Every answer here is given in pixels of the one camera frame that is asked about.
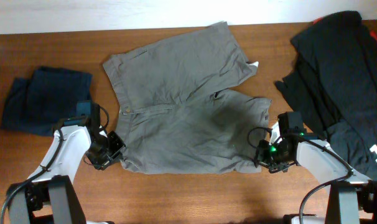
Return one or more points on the grey shorts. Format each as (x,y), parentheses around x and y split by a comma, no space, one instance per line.
(179,112)

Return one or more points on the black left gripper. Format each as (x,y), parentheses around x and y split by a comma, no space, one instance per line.
(102,162)

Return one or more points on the black clothes pile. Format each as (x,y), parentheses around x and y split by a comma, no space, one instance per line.
(334,87)

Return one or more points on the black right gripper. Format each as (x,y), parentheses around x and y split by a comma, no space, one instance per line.
(260,157)

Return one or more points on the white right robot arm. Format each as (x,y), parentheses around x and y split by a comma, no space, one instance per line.
(352,196)

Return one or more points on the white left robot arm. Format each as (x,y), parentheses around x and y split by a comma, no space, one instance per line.
(48,196)

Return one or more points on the folded navy blue garment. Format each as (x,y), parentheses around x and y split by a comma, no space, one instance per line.
(34,105)

